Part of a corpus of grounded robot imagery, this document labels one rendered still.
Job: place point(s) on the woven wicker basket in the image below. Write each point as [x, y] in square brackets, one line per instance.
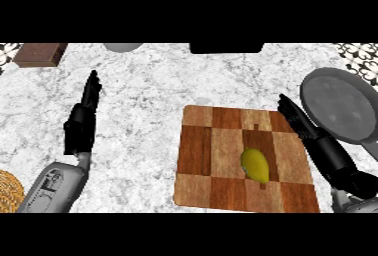
[9, 191]

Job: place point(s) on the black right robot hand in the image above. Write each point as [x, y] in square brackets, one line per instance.
[325, 150]

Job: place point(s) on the black appliance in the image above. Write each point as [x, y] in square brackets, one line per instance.
[226, 48]

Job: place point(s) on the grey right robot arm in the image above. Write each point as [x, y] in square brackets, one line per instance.
[352, 203]

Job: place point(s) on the grey round bowl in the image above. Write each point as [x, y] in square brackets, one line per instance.
[123, 47]

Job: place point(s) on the yellow-green lemon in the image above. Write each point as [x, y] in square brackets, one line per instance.
[254, 165]

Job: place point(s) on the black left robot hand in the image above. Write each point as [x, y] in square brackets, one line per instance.
[82, 125]

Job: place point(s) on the grey frying pan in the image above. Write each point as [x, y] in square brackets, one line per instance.
[340, 106]

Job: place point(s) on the checkered wooden cutting board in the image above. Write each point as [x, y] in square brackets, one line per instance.
[244, 160]

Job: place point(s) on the brown wooden block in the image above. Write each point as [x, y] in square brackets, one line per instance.
[39, 54]

